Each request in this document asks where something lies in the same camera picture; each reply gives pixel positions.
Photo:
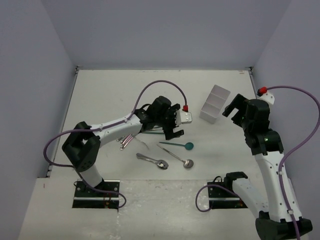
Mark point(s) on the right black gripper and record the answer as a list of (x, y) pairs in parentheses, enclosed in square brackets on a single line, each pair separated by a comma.
[(238, 101)]

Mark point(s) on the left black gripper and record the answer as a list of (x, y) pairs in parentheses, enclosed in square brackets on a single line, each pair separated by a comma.
[(171, 112)]

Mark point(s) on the white three-compartment container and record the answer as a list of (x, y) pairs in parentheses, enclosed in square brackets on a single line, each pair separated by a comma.
[(213, 104)]

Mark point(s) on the teal plastic spoon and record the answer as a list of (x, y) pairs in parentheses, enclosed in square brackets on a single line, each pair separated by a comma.
[(188, 146)]

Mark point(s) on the short silver spoon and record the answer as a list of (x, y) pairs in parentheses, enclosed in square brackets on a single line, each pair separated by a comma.
[(161, 164)]

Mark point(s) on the long silver spoon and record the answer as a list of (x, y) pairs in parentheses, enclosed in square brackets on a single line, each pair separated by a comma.
[(187, 164)]

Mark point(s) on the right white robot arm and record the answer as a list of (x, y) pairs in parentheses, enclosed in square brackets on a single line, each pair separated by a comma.
[(278, 217)]

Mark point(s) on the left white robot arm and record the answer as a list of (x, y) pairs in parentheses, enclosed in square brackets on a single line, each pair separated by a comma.
[(83, 144)]

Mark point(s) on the teal plastic fork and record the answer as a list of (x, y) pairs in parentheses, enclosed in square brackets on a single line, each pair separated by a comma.
[(153, 133)]

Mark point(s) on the silver knife bundle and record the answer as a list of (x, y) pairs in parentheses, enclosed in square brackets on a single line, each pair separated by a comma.
[(126, 140)]

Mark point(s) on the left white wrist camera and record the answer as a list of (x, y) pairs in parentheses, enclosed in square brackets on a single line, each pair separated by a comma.
[(183, 118)]

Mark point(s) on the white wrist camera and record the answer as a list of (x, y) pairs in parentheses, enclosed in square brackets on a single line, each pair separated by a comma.
[(183, 118), (265, 95)]

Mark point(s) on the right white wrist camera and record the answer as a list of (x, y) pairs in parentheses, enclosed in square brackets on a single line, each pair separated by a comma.
[(265, 95)]

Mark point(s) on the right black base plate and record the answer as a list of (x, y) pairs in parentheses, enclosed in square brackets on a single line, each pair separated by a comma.
[(220, 198)]

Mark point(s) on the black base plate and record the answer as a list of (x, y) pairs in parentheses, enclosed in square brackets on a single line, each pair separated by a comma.
[(86, 198), (220, 198)]

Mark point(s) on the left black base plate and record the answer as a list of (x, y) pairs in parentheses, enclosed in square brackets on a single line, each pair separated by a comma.
[(86, 198)]

